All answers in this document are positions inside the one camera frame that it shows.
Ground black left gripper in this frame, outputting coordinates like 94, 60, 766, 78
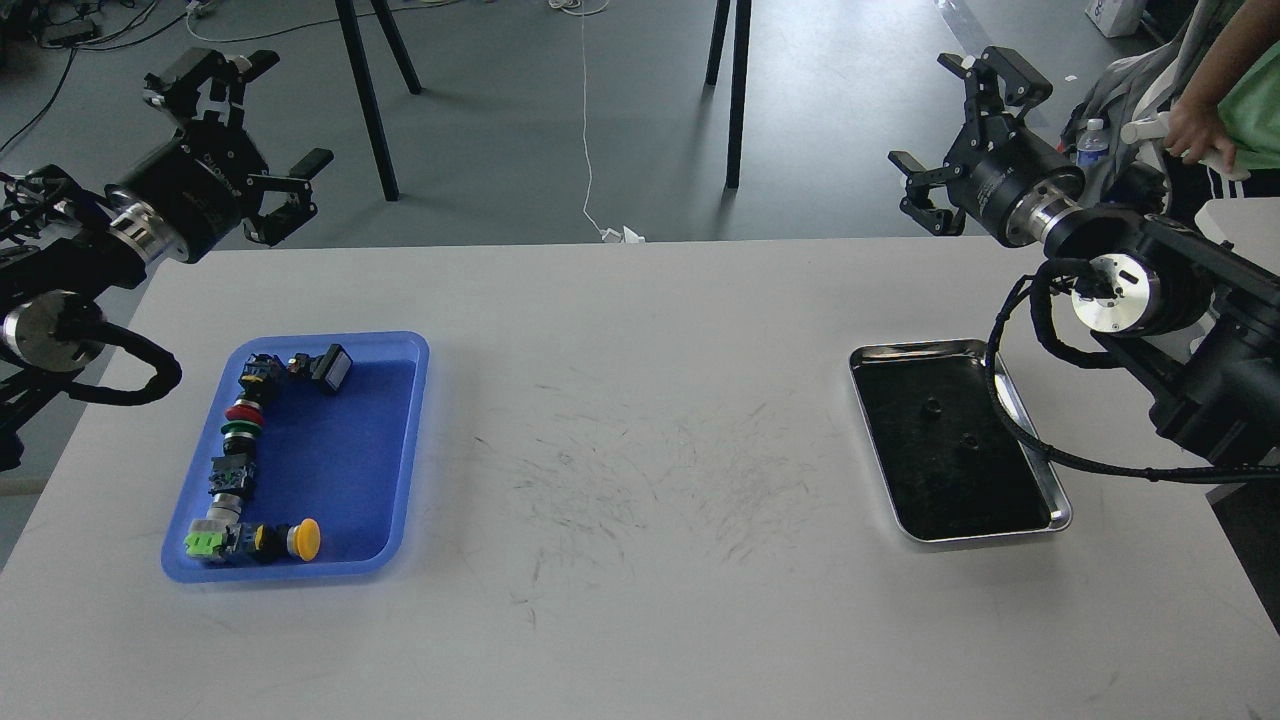
106, 47, 334, 264

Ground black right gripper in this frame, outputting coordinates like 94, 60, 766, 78
888, 46, 1085, 249

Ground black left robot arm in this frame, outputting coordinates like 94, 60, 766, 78
1, 47, 333, 470

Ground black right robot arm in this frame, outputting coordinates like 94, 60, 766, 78
890, 46, 1279, 484

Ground person's hand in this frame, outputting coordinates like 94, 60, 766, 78
1164, 96, 1236, 168

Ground clear water bottle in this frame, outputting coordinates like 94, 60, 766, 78
1075, 118, 1110, 169

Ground grey backpack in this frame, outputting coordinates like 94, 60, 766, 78
1061, 1, 1244, 223

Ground black stand leg left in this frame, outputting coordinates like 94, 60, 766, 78
334, 1, 422, 202

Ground black stand leg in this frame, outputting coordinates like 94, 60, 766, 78
704, 0, 753, 190
334, 1, 422, 202

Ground black square push button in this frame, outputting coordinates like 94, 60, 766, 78
308, 343, 353, 395

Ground black stand leg right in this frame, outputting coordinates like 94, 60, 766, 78
704, 0, 753, 190

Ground person in green shirt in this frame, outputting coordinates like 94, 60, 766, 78
1170, 1, 1279, 225

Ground blue plastic tray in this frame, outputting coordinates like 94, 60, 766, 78
160, 331, 430, 583

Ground silver metal tray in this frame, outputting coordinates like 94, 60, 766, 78
847, 340, 1074, 544

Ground yellow mushroom push button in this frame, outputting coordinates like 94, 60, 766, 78
250, 518, 323, 562

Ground white chair frame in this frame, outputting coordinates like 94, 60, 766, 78
1120, 110, 1253, 183

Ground black cables on floor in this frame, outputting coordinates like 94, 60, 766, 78
0, 0, 216, 156

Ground black blue switch block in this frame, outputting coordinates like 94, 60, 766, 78
238, 354, 287, 405

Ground red push button switch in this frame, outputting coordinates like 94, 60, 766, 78
224, 398, 265, 427

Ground green push button switch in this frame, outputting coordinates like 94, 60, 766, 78
220, 420, 262, 445

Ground black switch contact block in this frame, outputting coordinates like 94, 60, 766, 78
207, 454, 257, 501

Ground green block silver switch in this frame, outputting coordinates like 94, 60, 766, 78
184, 493, 244, 564

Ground white cable on floor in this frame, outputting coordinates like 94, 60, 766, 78
548, 0, 646, 243

